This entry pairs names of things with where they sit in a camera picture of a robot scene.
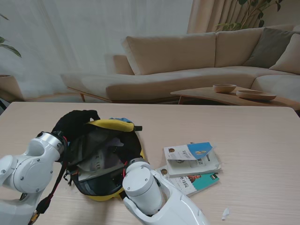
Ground beige sofa cushion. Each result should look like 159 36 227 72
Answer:
269 33 300 75

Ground wooden coffee table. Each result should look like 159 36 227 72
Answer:
170 86 300 112

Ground white and blue cover book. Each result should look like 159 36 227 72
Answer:
163 142 222 178

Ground grey sofa cushion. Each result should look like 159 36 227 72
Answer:
242 27 300 69

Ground purple cover book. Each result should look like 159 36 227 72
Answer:
77 138 126 182

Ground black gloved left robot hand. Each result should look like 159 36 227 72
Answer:
51 109 101 143

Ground small white paper scrap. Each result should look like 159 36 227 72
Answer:
221 207 232 221

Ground small wooden bowl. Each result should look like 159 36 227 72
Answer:
212 83 237 94

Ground white and teal cover book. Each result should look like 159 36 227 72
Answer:
156 165 220 197

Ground tall green leafy plant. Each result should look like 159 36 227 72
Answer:
215 0 284 32

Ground beige pleated curtain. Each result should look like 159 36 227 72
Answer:
187 0 265 35

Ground beige plant pot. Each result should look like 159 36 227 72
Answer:
0 74 24 102

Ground yellow and blue school bag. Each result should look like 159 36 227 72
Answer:
52 117 145 202

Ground red and black left arm cable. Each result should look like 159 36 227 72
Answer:
28 138 71 224

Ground wide shallow wooden bowl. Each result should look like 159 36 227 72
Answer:
235 90 278 101

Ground green plant with long leaves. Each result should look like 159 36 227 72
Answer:
0 13 22 58

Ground beige sectional sofa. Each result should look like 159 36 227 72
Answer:
60 23 300 104

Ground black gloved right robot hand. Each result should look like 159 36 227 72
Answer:
103 164 127 195

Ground sheer white curtain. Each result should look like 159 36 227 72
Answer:
0 0 195 101

